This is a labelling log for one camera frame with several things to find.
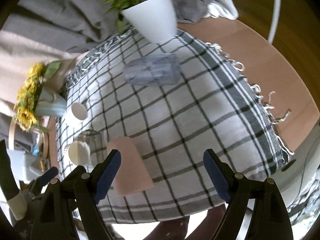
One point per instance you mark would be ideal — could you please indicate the clear blue plastic cup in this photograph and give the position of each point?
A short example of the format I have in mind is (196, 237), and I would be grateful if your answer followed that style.
(153, 70)

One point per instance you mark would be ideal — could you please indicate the white cup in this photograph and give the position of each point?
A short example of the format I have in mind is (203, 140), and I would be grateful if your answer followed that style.
(79, 111)

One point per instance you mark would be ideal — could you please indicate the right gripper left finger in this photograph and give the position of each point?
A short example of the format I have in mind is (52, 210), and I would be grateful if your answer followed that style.
(54, 217)

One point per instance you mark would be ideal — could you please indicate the pink cup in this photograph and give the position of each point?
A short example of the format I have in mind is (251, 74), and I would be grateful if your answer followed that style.
(132, 176)

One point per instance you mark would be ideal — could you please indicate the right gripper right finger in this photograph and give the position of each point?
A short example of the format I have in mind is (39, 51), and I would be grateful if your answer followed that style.
(269, 220)

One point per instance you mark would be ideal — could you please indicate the pink curtain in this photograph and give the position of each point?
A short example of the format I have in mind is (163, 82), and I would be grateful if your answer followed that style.
(18, 55)

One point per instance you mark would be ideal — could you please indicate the white pot green plant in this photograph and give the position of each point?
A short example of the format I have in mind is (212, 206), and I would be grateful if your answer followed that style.
(154, 19)

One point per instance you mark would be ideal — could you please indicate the white desktop device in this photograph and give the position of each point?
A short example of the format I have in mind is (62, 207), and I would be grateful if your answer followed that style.
(25, 167)

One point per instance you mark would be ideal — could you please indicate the white hoop stand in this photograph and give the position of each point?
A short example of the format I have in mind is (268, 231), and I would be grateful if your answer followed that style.
(275, 20)

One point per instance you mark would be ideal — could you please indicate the sunflower bouquet in blue vase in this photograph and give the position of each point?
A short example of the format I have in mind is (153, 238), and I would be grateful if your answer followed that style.
(35, 99)

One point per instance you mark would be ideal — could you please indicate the checkered tablecloth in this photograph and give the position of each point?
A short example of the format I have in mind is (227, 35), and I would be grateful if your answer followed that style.
(212, 106)

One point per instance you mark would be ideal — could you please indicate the smoky transparent square cup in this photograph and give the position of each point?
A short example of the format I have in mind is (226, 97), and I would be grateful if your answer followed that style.
(94, 141)

